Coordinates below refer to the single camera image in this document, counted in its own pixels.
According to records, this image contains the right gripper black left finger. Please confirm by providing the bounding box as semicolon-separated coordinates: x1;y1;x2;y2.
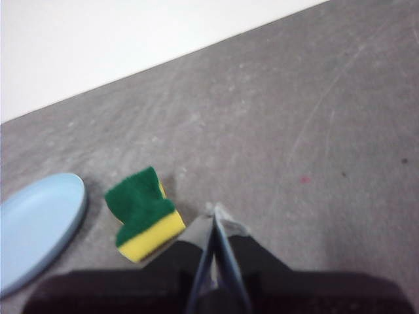
142;203;215;314

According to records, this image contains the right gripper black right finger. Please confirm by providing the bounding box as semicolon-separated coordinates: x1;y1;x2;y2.
214;202;294;314

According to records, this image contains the yellow sponge green scouring pad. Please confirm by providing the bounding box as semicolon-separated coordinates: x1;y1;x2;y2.
103;166;187;263

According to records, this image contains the light blue round plate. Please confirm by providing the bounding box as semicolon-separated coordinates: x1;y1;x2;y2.
0;172;88;297

